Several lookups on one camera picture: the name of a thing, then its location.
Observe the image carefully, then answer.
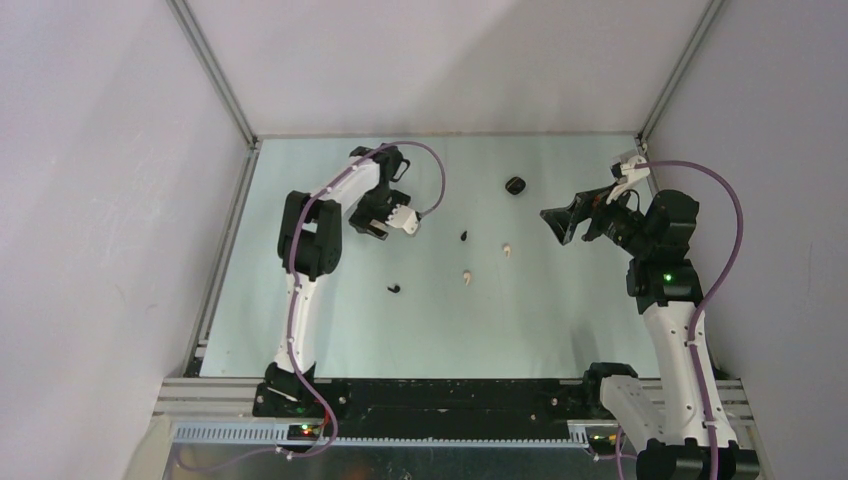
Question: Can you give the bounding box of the aluminium frame rail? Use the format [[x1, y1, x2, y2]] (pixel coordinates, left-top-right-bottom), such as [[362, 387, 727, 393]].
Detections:
[[150, 377, 757, 452]]

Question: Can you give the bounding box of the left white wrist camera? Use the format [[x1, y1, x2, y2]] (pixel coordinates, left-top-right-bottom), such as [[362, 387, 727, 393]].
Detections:
[[385, 204, 421, 236]]

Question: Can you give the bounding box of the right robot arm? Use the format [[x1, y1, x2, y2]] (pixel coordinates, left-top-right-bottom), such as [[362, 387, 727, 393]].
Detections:
[[540, 186, 761, 479]]

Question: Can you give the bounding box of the black earbud charging case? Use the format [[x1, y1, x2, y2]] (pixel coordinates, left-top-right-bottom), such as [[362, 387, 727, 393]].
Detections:
[[504, 176, 527, 196]]

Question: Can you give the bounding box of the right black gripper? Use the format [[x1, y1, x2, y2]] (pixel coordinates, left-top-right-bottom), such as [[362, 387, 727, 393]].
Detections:
[[541, 179, 654, 257]]

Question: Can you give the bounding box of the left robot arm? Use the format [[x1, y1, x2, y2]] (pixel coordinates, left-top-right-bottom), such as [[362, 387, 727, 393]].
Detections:
[[264, 144, 420, 417]]

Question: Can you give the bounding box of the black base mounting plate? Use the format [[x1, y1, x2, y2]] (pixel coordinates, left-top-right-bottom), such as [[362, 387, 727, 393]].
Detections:
[[252, 379, 614, 442]]

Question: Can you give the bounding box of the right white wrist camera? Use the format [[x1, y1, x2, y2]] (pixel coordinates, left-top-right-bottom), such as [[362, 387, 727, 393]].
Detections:
[[606, 150, 651, 204]]

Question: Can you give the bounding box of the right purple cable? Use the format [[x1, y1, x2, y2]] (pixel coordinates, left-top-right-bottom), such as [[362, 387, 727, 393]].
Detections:
[[589, 160, 745, 480]]

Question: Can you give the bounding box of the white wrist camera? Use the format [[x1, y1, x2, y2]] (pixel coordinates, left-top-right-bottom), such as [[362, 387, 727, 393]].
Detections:
[[385, 204, 421, 236], [606, 150, 651, 204]]

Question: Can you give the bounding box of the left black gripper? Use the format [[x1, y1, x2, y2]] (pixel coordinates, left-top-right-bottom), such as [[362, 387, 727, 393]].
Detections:
[[349, 184, 409, 240]]

